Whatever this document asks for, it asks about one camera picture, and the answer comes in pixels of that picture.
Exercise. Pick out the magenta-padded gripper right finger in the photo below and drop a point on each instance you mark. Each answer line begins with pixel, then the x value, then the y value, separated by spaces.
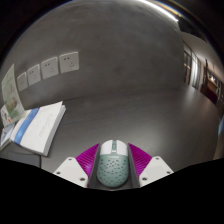
pixel 154 168

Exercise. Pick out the white book with blue stripe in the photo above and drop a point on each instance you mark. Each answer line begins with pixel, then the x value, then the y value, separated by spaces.
pixel 38 128

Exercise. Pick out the glass partition door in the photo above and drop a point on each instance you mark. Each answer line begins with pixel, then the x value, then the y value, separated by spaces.
pixel 191 66

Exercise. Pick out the dark wooden shelf unit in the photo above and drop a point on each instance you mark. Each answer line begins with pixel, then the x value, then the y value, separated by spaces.
pixel 213 85

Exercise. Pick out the thin pale blue booklet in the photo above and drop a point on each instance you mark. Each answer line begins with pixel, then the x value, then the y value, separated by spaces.
pixel 6 133

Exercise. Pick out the small white illustrated card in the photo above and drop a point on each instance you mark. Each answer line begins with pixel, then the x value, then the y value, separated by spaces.
pixel 4 115

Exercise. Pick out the green illustrated leaflet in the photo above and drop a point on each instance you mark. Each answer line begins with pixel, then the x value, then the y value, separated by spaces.
pixel 11 95

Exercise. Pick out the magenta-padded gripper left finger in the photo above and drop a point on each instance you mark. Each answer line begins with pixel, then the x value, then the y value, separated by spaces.
pixel 71 168

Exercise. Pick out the ceiling light strip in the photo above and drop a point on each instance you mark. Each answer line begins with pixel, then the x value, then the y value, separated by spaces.
pixel 160 10

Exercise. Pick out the white and green computer mouse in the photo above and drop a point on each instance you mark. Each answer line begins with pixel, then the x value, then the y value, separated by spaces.
pixel 112 166

